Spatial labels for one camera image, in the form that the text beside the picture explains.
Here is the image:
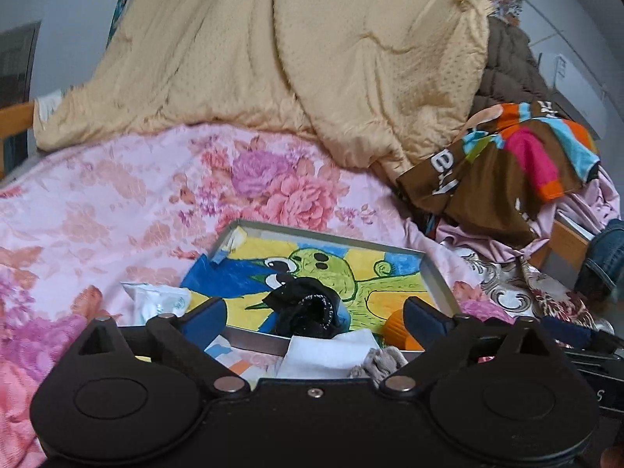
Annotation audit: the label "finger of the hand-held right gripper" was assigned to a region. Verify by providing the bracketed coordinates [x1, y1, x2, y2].
[540, 315, 624, 353]

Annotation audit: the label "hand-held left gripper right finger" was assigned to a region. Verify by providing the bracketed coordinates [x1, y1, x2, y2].
[378, 296, 549, 395]

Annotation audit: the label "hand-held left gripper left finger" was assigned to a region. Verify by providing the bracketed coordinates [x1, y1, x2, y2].
[73, 296, 252, 395]

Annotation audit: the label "orange plush item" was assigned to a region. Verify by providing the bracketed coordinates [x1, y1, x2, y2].
[383, 309, 425, 352]

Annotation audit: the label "grey metal tray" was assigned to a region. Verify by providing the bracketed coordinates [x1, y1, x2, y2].
[180, 219, 461, 358]

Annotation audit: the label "yellow orange striped cloth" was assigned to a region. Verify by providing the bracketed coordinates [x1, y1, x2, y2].
[205, 334, 288, 387]

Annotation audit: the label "grey drawstring pouch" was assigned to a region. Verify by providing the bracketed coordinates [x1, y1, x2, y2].
[347, 346, 409, 387]

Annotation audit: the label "black lace cloth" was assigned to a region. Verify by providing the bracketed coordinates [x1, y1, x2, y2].
[263, 277, 350, 340]

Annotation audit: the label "white gauze cloth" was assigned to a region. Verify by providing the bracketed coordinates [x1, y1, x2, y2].
[275, 329, 387, 381]

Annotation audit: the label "white wipes packet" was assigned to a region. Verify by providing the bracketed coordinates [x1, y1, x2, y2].
[119, 280, 192, 327]

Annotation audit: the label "brown white ornate sheet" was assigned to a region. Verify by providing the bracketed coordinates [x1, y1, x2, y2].
[453, 248, 616, 333]

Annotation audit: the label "blue denim jeans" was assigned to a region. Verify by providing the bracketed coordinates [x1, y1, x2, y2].
[575, 218, 624, 303]

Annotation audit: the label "wooden bed side board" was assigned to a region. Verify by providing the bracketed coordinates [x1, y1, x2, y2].
[530, 209, 594, 270]

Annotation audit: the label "lilac cloth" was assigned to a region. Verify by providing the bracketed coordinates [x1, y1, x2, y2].
[434, 166, 624, 260]

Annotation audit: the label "brown multicoloured striped towel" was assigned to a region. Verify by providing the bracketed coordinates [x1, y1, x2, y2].
[395, 100, 601, 249]

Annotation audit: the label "pink floral bedsheet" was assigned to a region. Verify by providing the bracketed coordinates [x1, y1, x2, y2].
[0, 124, 488, 468]

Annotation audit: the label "yellow dotted quilt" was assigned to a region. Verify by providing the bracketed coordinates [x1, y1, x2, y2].
[33, 0, 491, 170]

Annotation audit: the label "brown quilted blanket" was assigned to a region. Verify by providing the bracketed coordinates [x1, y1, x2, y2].
[475, 17, 569, 120]

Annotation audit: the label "white cloth corner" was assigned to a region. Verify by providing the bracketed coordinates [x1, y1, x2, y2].
[36, 90, 65, 124]

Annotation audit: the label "wooden bed headboard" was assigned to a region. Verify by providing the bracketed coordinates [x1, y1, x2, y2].
[0, 101, 38, 179]

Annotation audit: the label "grey panelled door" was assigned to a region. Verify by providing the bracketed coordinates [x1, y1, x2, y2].
[0, 22, 42, 103]

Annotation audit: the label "teal patterned cloth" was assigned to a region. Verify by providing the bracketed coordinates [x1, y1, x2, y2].
[108, 0, 147, 50]

